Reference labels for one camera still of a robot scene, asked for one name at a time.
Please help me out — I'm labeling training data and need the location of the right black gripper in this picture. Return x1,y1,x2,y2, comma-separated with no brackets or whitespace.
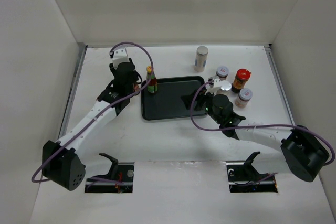
181,87,223,124

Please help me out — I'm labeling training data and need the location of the grey-lid jar rear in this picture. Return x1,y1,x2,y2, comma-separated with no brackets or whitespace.
216,66,229,80

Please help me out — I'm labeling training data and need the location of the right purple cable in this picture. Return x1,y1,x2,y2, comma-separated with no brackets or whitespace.
189,81,336,167

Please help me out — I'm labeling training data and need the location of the red-lid dark sauce jar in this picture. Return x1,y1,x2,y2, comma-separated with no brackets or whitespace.
232,68,251,93

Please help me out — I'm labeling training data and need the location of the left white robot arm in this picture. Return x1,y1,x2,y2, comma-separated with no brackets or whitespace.
41,57,142,191

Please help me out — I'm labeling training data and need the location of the grey-lid jar front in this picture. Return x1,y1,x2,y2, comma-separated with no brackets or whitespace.
235,88,253,108

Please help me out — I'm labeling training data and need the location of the silver-lid white jar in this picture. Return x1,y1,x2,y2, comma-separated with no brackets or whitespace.
217,80,232,96

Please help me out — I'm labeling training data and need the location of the grey-lid jar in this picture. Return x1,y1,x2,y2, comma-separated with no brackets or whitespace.
216,66,229,80
235,88,253,108

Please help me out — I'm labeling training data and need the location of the purple cable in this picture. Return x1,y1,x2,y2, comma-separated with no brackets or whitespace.
189,81,336,167
31,41,154,184

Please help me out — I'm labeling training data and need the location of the red-label sauce bottle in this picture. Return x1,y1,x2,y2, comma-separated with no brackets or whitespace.
146,66,158,94

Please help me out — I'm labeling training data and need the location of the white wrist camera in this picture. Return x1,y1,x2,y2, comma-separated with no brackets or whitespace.
109,47,129,69
205,76,223,94

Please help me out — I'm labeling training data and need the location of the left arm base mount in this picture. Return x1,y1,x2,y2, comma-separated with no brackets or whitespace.
85,153,135,194

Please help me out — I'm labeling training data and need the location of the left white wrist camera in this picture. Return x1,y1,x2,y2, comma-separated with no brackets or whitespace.
109,47,129,69

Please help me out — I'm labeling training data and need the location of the black plastic tray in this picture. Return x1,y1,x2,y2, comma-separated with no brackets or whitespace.
141,76,205,121

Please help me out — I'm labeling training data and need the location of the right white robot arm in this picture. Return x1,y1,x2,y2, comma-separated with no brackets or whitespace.
181,91,335,182

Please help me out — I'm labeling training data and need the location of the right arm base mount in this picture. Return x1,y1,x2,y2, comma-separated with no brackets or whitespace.
226,152,278,193

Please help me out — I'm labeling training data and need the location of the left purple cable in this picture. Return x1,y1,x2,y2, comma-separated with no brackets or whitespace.
31,41,154,184

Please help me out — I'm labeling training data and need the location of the tall silver-capped white bottle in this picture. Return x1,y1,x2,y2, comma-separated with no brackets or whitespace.
194,46,208,72

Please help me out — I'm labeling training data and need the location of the green-label sauce bottle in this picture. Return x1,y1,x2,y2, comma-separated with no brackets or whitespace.
133,77,142,95

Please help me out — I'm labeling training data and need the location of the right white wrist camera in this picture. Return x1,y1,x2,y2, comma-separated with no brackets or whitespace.
205,76,223,94

